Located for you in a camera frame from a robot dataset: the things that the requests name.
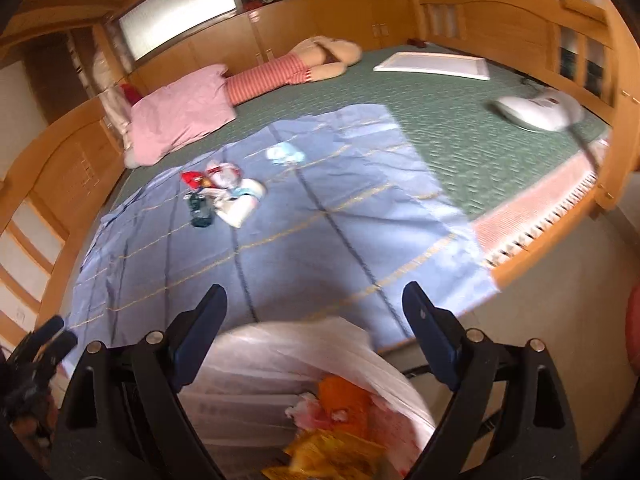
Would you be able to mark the frosted glass cabinet panel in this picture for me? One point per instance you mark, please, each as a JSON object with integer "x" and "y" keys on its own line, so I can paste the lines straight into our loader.
{"x": 175, "y": 15}

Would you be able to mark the blue face mask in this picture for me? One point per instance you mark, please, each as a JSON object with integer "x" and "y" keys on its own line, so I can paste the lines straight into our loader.
{"x": 282, "y": 152}

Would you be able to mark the red ball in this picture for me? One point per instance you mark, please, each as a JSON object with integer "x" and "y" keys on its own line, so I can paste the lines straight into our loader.
{"x": 634, "y": 320}

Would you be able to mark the wooden wall cabinet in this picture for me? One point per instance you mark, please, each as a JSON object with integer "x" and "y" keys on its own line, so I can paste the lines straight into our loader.
{"x": 210, "y": 40}

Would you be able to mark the orange wrapper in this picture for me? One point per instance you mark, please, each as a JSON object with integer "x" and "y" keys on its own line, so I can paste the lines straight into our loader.
{"x": 345, "y": 395}

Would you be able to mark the white paper cup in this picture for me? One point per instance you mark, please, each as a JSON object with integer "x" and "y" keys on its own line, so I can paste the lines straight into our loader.
{"x": 240, "y": 210}

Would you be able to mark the red striped plush toy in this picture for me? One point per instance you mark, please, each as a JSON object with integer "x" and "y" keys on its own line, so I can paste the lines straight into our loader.
{"x": 265, "y": 77}

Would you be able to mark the blue checked bed sheet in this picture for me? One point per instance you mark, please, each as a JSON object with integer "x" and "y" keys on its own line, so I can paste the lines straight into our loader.
{"x": 325, "y": 240}

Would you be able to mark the green patterned bed mat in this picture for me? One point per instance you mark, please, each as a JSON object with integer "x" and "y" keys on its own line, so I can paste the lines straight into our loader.
{"x": 450, "y": 135}

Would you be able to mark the white pink patterned wrapper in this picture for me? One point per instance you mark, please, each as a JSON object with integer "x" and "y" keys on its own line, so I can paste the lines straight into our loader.
{"x": 225, "y": 176}

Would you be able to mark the wooden bunk ladder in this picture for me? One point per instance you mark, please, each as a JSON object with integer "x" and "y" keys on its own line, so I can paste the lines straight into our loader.
{"x": 625, "y": 110}

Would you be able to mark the pink pillow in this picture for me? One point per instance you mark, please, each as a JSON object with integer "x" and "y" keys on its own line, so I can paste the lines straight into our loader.
{"x": 180, "y": 110}

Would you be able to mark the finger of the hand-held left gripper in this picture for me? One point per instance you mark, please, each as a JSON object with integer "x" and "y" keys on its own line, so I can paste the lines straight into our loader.
{"x": 55, "y": 342}

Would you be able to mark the yellow foil wrapper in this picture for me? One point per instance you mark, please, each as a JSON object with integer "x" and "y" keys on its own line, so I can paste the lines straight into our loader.
{"x": 325, "y": 455}

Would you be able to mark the white framed board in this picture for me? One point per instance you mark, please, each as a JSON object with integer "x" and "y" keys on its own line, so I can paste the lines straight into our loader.
{"x": 430, "y": 66}

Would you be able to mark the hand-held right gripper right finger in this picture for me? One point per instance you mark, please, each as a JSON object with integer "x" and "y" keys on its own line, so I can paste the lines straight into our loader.
{"x": 430, "y": 340}

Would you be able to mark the wooden bunk bed frame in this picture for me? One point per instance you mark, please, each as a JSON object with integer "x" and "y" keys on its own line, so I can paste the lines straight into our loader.
{"x": 65, "y": 150}

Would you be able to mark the dark green crumpled packet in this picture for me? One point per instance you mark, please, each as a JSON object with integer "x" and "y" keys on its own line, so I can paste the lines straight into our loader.
{"x": 201, "y": 210}

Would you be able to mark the white handheld mite vacuum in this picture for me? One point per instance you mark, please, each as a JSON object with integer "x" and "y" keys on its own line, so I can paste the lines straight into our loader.
{"x": 537, "y": 110}

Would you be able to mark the white bedding stack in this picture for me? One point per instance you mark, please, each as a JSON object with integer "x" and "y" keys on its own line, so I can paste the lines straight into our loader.
{"x": 107, "y": 67}

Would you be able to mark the red wrapper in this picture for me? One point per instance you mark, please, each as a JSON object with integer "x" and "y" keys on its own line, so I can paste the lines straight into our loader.
{"x": 191, "y": 177}

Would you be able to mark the white red-printed plastic bag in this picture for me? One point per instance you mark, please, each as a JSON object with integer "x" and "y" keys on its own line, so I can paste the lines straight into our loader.
{"x": 280, "y": 355}

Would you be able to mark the red and white cloth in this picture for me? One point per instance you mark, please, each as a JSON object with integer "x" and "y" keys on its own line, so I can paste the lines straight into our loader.
{"x": 129, "y": 95}

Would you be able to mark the pink tissue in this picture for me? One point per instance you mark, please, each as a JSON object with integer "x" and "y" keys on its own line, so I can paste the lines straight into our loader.
{"x": 305, "y": 412}

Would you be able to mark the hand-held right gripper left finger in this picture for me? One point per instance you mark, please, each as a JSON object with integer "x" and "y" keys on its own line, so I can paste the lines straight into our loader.
{"x": 197, "y": 332}

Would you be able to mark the pink fringed blanket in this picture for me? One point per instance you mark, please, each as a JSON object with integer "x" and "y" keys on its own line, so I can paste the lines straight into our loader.
{"x": 525, "y": 215}

